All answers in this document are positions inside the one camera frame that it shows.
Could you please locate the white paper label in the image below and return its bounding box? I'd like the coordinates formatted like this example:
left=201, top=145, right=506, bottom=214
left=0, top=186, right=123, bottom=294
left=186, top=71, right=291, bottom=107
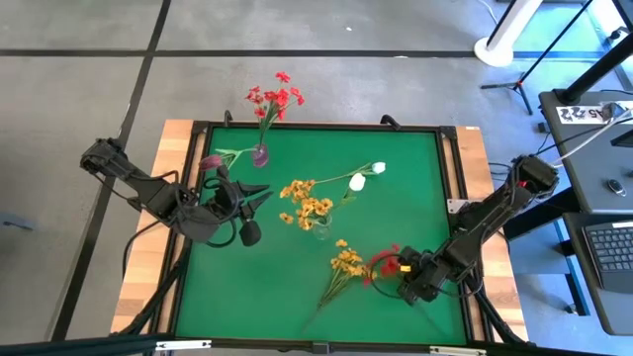
left=556, top=104, right=607, bottom=125

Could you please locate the green table mat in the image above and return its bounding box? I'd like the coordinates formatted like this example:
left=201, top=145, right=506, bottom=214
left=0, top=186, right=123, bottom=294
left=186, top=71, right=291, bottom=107
left=173, top=126, right=470, bottom=346

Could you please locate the white cable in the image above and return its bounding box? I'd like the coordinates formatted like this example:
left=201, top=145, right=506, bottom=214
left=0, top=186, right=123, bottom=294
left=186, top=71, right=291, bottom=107
left=551, top=111, right=633, bottom=168

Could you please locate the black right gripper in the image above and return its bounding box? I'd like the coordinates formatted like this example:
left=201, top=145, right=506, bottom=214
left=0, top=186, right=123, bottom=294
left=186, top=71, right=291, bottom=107
left=398, top=245, right=454, bottom=306

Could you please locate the clear glass vase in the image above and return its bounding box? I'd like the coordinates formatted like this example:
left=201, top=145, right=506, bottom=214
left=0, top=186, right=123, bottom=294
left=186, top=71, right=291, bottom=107
left=312, top=213, right=333, bottom=242

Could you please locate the black desk post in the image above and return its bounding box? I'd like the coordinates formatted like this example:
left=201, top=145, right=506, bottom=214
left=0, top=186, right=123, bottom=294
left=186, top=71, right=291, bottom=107
left=553, top=29, right=633, bottom=106

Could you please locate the wooden table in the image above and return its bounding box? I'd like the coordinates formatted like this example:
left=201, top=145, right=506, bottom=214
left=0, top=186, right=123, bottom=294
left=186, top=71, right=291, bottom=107
left=109, top=118, right=530, bottom=347

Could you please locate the silver metal bracket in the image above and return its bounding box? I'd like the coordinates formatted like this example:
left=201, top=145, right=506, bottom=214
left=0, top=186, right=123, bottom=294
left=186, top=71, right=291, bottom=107
left=155, top=339, right=213, bottom=352
left=428, top=345, right=489, bottom=356

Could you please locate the black diagonal frame brace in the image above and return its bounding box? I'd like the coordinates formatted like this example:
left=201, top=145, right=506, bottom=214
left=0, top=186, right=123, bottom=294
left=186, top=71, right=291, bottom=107
left=0, top=333, right=174, bottom=356

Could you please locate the white pole base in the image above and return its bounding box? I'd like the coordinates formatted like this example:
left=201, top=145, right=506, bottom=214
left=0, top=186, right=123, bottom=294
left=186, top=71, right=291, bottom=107
left=473, top=0, right=545, bottom=68

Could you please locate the black table frame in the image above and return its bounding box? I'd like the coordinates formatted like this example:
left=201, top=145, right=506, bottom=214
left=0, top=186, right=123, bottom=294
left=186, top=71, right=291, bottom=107
left=167, top=120, right=476, bottom=355

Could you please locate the purple ribbed glass vase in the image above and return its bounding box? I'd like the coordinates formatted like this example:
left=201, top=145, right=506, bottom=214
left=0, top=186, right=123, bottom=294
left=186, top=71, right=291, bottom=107
left=251, top=142, right=271, bottom=169

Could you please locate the red artificial flower bunch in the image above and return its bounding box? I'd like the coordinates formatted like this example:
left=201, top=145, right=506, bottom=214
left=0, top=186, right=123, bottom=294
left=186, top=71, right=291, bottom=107
left=363, top=242, right=403, bottom=289
left=245, top=71, right=307, bottom=149

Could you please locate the grey desk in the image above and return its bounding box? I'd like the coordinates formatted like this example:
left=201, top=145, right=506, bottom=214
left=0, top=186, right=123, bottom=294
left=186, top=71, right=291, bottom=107
left=562, top=212, right=633, bottom=337
left=537, top=90, right=633, bottom=215

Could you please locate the black tripod stand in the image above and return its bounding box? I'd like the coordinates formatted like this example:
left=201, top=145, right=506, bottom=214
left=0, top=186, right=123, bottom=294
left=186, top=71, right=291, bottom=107
left=480, top=0, right=594, bottom=116

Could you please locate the dark red artificial tulip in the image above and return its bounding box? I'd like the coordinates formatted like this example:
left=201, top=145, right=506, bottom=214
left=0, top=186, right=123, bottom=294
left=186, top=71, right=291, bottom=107
left=199, top=145, right=256, bottom=173

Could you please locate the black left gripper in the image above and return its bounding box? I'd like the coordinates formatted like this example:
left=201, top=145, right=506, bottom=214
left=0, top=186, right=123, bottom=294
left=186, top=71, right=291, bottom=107
left=202, top=165, right=274, bottom=247

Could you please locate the black keyboard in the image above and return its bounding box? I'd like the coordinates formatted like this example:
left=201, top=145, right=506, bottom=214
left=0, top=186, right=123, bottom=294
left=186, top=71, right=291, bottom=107
left=582, top=222, right=633, bottom=294

